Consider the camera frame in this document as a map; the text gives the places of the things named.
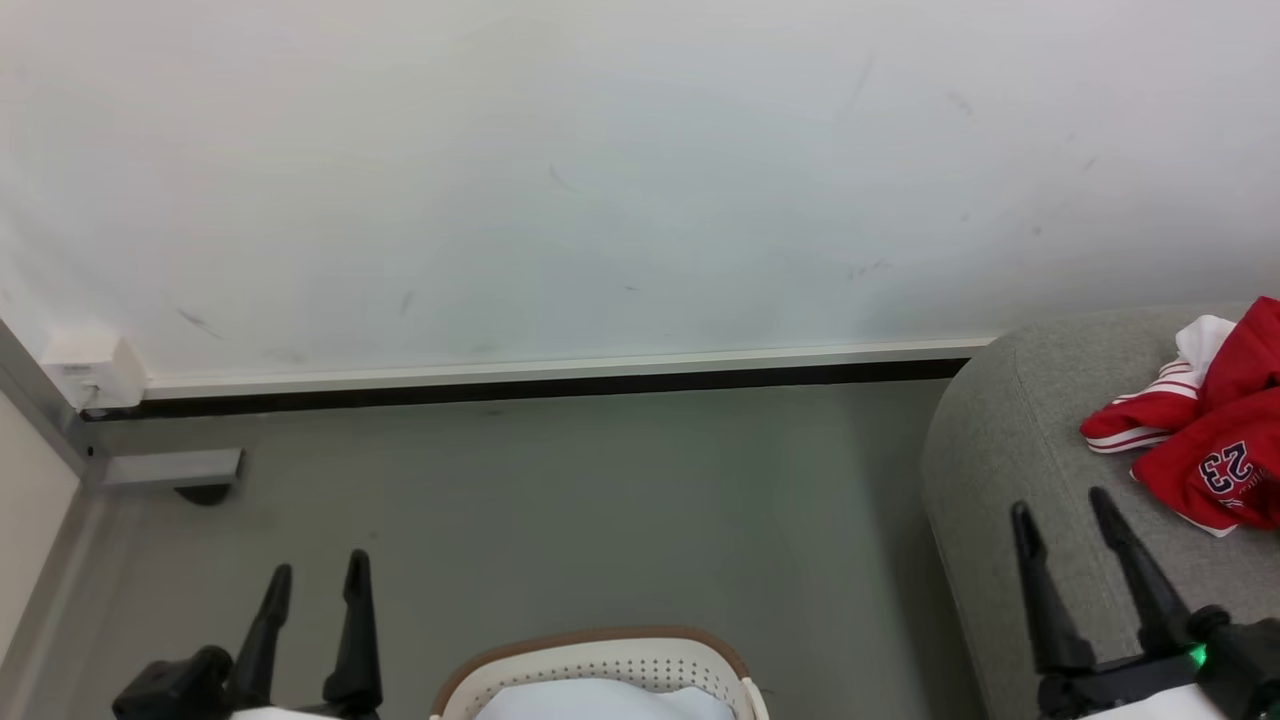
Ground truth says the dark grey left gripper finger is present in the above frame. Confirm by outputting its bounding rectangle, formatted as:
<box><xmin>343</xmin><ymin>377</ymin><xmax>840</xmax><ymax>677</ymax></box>
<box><xmin>230</xmin><ymin>563</ymin><xmax>295</xmax><ymax>708</ymax></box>
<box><xmin>321</xmin><ymin>549</ymin><xmax>385</xmax><ymax>715</ymax></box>

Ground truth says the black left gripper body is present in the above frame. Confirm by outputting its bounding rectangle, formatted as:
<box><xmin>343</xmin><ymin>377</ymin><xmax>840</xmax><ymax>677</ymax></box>
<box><xmin>110</xmin><ymin>645</ymin><xmax>386</xmax><ymax>720</ymax></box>

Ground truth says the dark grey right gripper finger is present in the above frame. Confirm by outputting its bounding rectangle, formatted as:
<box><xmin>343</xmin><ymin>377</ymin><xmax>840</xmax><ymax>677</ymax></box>
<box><xmin>1088</xmin><ymin>487</ymin><xmax>1198</xmax><ymax>658</ymax></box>
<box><xmin>1010</xmin><ymin>501</ymin><xmax>1098</xmax><ymax>677</ymax></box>

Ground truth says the black right gripper body green band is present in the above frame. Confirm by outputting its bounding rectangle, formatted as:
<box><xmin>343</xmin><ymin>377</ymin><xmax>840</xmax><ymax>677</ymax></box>
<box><xmin>1038</xmin><ymin>604</ymin><xmax>1280</xmax><ymax>720</ymax></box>

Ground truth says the red jersey with white lining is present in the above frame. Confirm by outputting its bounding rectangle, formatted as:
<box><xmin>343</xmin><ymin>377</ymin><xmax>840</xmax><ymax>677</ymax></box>
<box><xmin>1080</xmin><ymin>315</ymin><xmax>1241</xmax><ymax>454</ymax></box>

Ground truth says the red and white jersey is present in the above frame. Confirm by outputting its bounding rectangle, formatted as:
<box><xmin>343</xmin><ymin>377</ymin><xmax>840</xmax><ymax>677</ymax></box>
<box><xmin>1130</xmin><ymin>297</ymin><xmax>1280</xmax><ymax>538</ymax></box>

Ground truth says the white laundry basket brown rim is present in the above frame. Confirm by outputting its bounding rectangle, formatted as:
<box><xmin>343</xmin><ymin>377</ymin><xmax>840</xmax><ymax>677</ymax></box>
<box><xmin>430</xmin><ymin>627</ymin><xmax>771</xmax><ymax>720</ymax></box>

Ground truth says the grey fabric sofa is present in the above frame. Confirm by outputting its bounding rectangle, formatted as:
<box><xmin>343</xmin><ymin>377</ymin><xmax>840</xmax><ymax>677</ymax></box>
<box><xmin>920</xmin><ymin>303</ymin><xmax>1280</xmax><ymax>720</ymax></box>

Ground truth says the white and black skirting board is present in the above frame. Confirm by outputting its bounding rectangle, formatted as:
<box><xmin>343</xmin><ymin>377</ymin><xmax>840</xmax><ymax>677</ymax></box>
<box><xmin>82</xmin><ymin>338</ymin><xmax>998</xmax><ymax>422</ymax></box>

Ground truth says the white wall box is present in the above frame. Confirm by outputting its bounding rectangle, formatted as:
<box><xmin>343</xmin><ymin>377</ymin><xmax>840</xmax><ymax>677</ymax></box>
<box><xmin>42</xmin><ymin>330</ymin><xmax>148</xmax><ymax>411</ymax></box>

